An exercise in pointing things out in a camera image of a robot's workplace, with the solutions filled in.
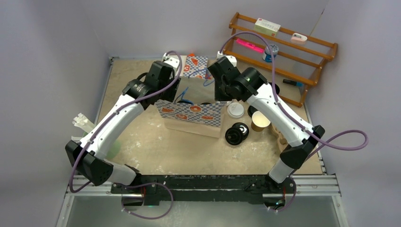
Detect checkered paper bag blue handles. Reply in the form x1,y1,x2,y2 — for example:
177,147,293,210
155,69,228,139

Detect black lid stack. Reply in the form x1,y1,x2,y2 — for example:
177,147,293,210
232,122,249,140
225,127,244,146

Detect brown paper cup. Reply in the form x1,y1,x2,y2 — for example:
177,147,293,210
251,111,271,132

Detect white straws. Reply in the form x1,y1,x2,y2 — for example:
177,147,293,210
72,113,96,136

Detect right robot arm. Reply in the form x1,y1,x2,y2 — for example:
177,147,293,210
208,56,325,192

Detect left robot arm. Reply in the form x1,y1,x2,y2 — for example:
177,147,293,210
65,58,182,193

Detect white cup lid near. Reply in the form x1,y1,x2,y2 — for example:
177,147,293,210
227,102,244,119

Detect stack of flat paper bags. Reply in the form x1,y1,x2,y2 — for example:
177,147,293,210
180,54,213,80

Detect black lids by cups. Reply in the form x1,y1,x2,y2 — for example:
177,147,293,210
247,106,258,118

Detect blue white jar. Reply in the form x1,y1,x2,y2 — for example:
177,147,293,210
262,44,279,63

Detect pink highlighter pen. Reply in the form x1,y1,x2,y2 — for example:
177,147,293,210
235,38,264,53

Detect dark paper cup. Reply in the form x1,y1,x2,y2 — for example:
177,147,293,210
270,83,280,95

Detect black blue marker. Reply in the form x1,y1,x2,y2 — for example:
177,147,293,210
282,79,303,87

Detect white green box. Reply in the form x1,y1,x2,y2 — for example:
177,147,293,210
253,18,281,37

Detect wooden shelf rack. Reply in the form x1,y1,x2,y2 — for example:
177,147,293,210
223,12,338,107

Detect stack of pulp carriers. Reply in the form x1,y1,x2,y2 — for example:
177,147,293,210
270,124,288,146

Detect white pink small device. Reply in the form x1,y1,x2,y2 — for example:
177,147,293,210
290,33,308,45

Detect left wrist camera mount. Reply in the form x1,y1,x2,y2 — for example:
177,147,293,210
162,53,182,74

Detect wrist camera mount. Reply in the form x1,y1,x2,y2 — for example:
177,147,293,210
162,53,182,74
216,52,237,67

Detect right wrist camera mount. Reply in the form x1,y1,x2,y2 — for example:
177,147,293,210
216,52,237,67

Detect black aluminium base frame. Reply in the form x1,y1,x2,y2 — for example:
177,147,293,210
66,174,342,209

